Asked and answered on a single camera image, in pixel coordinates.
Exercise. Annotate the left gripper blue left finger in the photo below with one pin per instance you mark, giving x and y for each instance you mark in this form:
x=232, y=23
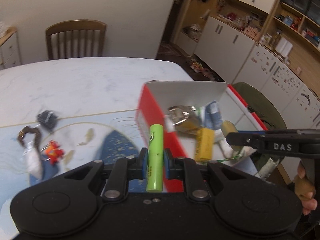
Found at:
x=119, y=174

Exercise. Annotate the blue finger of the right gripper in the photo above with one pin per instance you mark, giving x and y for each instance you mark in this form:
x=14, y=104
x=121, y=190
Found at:
x=253, y=139

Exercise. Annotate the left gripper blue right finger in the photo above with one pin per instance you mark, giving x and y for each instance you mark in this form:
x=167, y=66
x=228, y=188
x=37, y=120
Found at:
x=187, y=171

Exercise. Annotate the lime green tube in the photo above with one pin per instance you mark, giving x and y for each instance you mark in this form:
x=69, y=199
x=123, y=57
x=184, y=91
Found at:
x=155, y=159

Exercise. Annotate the white rabbit-shaped device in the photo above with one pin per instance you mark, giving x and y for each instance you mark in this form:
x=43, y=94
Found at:
x=220, y=139

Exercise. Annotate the yellow small carton box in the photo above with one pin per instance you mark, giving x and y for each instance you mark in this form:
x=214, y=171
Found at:
x=204, y=144

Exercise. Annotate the white blue snack bag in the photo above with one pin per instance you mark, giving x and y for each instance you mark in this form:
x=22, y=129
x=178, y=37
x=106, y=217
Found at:
x=211, y=116

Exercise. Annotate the gold foil snack packet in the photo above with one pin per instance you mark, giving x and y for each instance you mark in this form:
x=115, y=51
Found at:
x=185, y=119

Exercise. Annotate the red figure keychain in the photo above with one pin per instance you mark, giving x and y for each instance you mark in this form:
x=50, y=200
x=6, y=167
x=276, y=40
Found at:
x=54, y=152

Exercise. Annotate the black item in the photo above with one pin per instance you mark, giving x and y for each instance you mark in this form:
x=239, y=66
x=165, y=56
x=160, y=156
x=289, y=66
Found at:
x=47, y=119

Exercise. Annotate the white powder plastic bag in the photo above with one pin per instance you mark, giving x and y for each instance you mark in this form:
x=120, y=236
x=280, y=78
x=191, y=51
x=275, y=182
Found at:
x=33, y=161

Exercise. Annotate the brown hair scrunchie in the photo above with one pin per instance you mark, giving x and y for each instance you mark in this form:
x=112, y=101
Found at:
x=30, y=134

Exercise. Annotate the person's right hand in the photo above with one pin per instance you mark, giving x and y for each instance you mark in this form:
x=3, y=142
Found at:
x=305, y=190

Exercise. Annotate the olive green jacket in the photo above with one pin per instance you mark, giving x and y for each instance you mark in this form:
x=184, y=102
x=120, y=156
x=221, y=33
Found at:
x=261, y=106

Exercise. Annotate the red cardboard shoe box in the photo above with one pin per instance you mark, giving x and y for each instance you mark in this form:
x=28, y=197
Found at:
x=157, y=96

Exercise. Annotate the shoes on floor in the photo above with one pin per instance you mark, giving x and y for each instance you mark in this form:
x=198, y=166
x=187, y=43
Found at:
x=198, y=68

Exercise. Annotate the white canister pair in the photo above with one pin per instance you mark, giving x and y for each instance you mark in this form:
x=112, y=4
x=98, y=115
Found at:
x=283, y=47

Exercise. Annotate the brown wooden chair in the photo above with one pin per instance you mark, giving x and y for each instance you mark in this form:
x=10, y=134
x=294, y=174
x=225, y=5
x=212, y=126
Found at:
x=76, y=38

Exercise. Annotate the white wooden sideboard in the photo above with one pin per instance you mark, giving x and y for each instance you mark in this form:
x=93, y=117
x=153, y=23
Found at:
x=9, y=49

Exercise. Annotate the white wall cabinet unit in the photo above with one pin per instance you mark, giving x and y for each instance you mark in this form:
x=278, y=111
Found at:
x=236, y=40

